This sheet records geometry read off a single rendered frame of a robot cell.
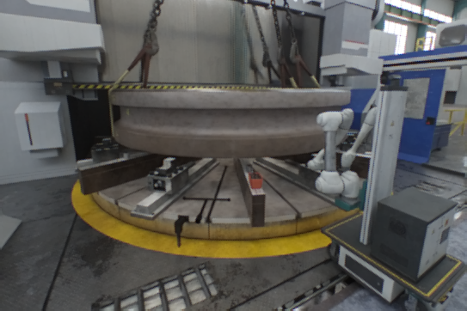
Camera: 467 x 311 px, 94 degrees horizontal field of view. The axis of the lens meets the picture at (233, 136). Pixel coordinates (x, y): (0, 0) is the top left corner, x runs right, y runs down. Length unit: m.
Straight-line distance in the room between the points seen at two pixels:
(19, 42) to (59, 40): 0.39
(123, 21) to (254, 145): 3.96
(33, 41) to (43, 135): 2.12
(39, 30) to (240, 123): 2.66
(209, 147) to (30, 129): 3.49
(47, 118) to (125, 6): 2.70
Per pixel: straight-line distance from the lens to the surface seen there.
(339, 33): 6.69
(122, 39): 5.53
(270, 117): 3.06
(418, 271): 2.33
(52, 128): 5.25
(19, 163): 5.93
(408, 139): 7.21
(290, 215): 2.82
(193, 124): 3.06
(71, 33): 3.62
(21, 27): 3.72
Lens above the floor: 1.73
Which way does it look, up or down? 11 degrees down
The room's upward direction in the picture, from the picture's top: straight up
